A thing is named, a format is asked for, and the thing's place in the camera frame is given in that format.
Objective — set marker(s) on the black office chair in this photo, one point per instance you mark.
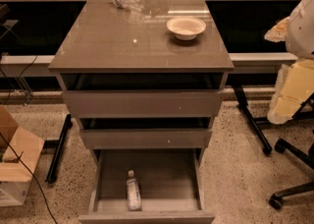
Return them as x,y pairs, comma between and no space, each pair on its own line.
293,144

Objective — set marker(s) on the black table leg left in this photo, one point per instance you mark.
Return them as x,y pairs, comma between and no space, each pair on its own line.
57,145

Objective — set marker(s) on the grey top drawer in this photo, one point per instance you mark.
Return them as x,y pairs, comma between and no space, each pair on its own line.
142,104

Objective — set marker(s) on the black table leg right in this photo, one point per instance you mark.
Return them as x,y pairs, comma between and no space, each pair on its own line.
253,122

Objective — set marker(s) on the white paper bowl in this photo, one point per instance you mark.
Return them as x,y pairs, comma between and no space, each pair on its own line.
186,28

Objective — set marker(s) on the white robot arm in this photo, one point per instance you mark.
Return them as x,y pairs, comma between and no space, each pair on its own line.
300,36

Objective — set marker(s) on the crumpled clear plastic bottle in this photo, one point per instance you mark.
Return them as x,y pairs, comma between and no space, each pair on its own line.
131,5

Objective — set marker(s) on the grey open bottom drawer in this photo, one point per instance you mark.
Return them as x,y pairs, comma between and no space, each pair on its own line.
169,186

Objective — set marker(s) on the black table leg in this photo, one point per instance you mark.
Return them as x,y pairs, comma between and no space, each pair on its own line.
253,122
57,145

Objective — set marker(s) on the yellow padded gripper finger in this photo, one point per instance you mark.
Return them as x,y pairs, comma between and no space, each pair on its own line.
278,32
294,85

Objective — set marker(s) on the grey drawer cabinet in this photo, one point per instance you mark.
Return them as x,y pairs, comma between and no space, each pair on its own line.
110,49

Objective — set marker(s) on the brown cardboard box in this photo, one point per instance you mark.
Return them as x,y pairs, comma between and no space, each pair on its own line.
21,150

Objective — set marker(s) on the grey middle drawer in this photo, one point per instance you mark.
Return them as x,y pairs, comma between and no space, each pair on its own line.
142,139

